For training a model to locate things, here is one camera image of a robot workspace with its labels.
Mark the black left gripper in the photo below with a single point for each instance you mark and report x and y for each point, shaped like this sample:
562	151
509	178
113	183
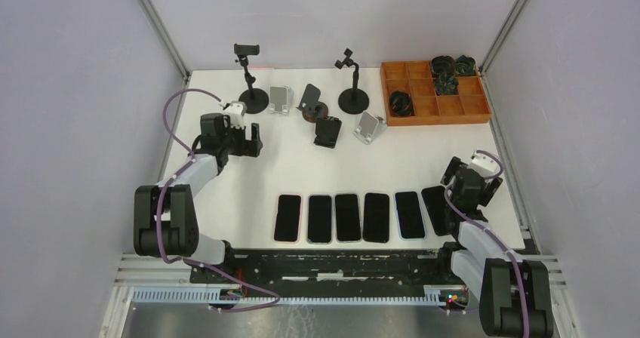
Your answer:
247	147

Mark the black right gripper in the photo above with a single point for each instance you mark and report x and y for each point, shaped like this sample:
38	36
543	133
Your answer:
487	192

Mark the tall black phone stand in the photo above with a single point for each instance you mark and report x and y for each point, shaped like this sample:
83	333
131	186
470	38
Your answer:
353	100
255	99

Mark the black phone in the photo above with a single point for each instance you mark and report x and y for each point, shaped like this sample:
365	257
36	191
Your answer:
376	218
347	217
438	210

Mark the pink case phone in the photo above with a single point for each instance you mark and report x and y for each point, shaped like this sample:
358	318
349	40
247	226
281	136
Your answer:
287	219

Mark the white case phone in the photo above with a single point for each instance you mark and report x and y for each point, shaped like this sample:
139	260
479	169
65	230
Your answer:
409	215

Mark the clear case phone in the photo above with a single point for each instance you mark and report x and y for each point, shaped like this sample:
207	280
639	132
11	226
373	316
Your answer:
319	219

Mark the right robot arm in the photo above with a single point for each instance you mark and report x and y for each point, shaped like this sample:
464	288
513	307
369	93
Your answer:
513	293

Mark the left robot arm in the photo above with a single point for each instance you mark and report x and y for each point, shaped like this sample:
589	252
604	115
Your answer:
165	221

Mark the clear acrylic phone stand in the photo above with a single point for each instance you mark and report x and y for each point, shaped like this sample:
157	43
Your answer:
280	98

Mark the small black folding stand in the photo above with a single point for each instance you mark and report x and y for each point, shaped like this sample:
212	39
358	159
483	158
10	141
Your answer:
327	131

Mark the silver metal phone stand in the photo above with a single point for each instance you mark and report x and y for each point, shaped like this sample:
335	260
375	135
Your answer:
369	127

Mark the wooden compartment tray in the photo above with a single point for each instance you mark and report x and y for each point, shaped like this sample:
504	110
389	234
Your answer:
469	105

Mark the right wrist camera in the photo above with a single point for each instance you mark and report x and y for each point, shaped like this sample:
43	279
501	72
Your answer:
486	164

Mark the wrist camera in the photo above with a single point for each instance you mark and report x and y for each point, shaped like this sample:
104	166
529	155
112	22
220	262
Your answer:
486	164
236	111

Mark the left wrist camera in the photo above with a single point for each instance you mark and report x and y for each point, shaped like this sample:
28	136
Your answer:
236	111

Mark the white slotted cable duct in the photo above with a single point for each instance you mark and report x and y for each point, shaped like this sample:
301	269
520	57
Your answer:
220	297

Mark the black mounting base plate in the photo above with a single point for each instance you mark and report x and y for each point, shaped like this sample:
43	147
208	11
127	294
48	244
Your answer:
296	273

